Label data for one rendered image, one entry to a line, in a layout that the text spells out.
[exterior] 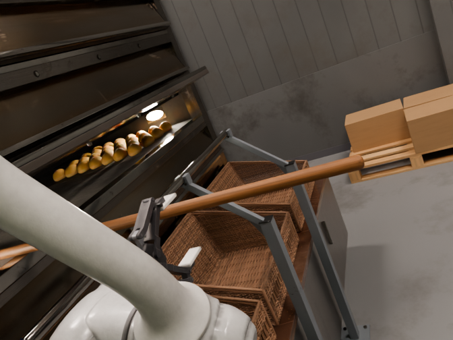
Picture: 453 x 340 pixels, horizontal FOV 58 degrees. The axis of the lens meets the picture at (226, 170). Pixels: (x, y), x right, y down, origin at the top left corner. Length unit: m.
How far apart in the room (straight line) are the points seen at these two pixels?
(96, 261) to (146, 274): 0.06
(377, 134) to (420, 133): 0.52
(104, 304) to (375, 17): 3.97
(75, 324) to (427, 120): 3.23
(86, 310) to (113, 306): 0.04
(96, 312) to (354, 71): 3.97
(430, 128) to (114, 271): 3.29
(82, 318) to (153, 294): 0.18
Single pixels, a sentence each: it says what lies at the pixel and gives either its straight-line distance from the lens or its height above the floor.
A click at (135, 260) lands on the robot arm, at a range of 0.47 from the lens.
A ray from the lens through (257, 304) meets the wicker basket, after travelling 1.37.
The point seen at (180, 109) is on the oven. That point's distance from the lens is 2.53.
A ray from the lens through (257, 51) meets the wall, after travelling 4.48.
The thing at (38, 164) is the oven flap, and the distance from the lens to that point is 1.23.
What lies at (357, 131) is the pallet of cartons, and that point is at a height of 0.33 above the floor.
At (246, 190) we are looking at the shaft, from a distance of 0.90.
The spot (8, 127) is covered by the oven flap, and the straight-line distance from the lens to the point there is 1.40.
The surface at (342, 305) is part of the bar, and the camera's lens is 2.10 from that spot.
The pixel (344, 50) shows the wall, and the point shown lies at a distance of 4.37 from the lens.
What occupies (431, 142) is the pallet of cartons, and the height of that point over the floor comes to 0.20.
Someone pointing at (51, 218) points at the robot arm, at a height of 1.41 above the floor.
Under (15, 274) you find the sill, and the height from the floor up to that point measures 1.16.
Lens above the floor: 1.50
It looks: 16 degrees down
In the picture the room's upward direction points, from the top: 23 degrees counter-clockwise
